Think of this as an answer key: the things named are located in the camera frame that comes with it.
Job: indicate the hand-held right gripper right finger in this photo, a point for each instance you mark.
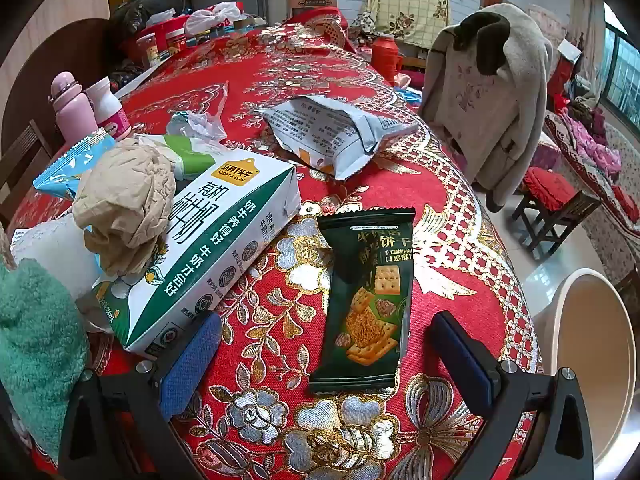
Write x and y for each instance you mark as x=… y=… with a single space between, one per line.
x=462 y=360

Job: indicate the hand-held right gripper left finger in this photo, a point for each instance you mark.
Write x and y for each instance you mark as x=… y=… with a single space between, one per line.
x=192 y=360

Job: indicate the dark green cracker packet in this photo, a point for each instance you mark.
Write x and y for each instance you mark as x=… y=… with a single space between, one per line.
x=370 y=300

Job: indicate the green white milk carton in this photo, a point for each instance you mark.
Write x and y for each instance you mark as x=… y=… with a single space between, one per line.
x=220 y=240

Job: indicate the beige plastic bucket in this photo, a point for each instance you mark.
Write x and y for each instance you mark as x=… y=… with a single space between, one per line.
x=590 y=360

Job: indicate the green fuzzy cloth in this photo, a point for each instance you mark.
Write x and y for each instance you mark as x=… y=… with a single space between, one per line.
x=35 y=350

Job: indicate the brown paper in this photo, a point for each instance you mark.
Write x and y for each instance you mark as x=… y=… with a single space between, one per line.
x=125 y=200

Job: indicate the white foam block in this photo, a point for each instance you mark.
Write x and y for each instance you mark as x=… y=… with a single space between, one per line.
x=50 y=250

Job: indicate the green white pack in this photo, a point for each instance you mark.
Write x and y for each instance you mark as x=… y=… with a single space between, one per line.
x=205 y=157

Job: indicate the light blue snack packet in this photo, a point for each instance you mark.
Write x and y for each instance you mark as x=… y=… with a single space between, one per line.
x=65 y=170

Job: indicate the clear plastic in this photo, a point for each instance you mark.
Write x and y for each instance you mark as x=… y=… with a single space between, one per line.
x=197 y=125

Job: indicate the grey white snack bag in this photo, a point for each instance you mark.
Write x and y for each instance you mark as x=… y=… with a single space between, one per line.
x=325 y=130

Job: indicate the small dark wooden chair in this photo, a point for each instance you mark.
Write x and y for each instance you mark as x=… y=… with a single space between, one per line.
x=560 y=220

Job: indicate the floral covered sofa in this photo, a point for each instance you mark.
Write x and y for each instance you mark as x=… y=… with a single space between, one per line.
x=600 y=240

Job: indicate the red round seat cushion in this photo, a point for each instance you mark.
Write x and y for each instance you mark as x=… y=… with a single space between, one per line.
x=550 y=187

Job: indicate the red sofa cushion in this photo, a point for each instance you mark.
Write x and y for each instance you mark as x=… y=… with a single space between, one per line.
x=627 y=200

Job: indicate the grey fleece coat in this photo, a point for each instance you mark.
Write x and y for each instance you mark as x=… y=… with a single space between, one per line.
x=480 y=110

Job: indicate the pink blanket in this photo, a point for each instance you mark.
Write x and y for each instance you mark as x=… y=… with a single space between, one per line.
x=592 y=140

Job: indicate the white bottle pink label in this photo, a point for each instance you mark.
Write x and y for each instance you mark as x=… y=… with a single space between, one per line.
x=107 y=110

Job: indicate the blue plastic bag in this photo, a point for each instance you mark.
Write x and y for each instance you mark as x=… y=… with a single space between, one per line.
x=412 y=96

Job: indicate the red gold floral tablecloth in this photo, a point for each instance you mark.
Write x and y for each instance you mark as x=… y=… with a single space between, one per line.
x=280 y=75

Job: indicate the red thermos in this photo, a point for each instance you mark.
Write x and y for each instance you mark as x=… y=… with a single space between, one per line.
x=385 y=57

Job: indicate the round brown wooden board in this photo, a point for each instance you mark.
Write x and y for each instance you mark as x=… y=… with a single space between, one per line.
x=55 y=60

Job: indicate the red box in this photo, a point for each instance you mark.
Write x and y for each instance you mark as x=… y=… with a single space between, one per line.
x=150 y=27

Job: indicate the barred window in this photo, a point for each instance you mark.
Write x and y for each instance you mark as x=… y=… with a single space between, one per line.
x=622 y=65

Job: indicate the white knotted plastic bag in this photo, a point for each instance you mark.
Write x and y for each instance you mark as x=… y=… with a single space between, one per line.
x=215 y=15

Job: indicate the black plastic bag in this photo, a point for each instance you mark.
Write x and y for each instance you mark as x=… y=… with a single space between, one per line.
x=145 y=7

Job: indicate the yellow floral cloth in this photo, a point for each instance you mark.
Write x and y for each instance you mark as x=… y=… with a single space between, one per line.
x=410 y=7

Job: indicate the beige curtain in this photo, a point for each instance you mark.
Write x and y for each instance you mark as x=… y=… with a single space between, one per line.
x=587 y=20

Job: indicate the cardboard box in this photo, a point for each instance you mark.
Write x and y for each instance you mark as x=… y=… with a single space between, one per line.
x=312 y=5

